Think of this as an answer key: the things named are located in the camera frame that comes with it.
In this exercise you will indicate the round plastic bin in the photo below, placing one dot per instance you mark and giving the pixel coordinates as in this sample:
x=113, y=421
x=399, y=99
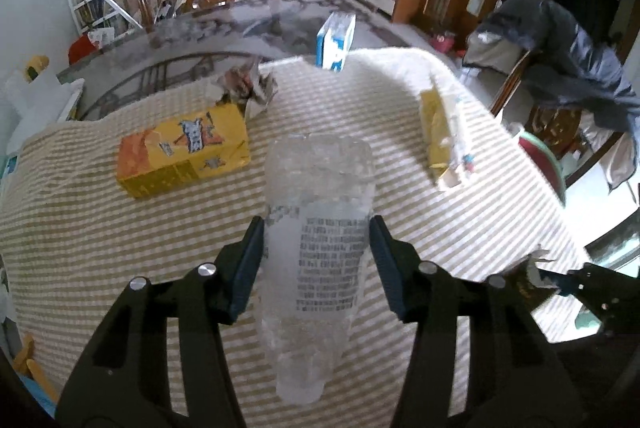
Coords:
x=545, y=163

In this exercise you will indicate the blue grey jacket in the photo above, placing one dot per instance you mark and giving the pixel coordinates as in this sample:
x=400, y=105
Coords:
x=575, y=58

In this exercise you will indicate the yellow toy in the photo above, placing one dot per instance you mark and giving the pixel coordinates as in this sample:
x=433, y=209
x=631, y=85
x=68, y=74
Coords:
x=36, y=67

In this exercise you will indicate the flattened yellow white carton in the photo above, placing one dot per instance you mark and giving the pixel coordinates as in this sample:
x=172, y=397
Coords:
x=447, y=138

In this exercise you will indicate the crumpled brown white wrapper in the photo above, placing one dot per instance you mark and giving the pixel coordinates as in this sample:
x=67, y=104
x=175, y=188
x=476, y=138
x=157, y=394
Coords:
x=247, y=88

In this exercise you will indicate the grey patterned table cover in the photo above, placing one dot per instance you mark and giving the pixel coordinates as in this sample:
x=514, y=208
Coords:
x=210, y=43

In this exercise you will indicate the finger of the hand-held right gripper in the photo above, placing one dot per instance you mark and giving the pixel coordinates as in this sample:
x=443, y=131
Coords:
x=610, y=298

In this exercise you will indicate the yellow printed carton box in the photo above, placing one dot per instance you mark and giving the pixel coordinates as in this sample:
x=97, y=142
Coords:
x=185, y=148

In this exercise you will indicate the beige striped tablecloth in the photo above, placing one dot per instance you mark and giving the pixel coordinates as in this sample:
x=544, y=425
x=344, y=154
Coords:
x=100, y=248

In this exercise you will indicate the wooden chair under jacket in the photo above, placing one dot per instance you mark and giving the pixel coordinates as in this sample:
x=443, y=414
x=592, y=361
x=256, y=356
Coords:
x=555, y=123

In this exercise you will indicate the red floor basin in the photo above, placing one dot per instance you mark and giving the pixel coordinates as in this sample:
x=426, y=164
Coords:
x=442, y=42

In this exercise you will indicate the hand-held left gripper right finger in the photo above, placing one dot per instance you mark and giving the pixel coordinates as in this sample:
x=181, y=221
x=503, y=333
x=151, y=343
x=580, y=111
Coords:
x=387, y=258

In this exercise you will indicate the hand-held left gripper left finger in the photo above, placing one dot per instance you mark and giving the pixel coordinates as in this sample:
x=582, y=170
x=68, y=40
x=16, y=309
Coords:
x=247, y=258

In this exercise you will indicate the crushed clear plastic bottle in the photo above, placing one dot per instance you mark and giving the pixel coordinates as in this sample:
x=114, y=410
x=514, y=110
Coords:
x=317, y=238

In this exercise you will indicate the blue white tissue pack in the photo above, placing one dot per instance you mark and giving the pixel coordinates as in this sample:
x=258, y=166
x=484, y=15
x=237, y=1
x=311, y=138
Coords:
x=335, y=39

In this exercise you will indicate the white box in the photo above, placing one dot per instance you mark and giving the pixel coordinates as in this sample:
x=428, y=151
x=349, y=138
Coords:
x=35, y=93

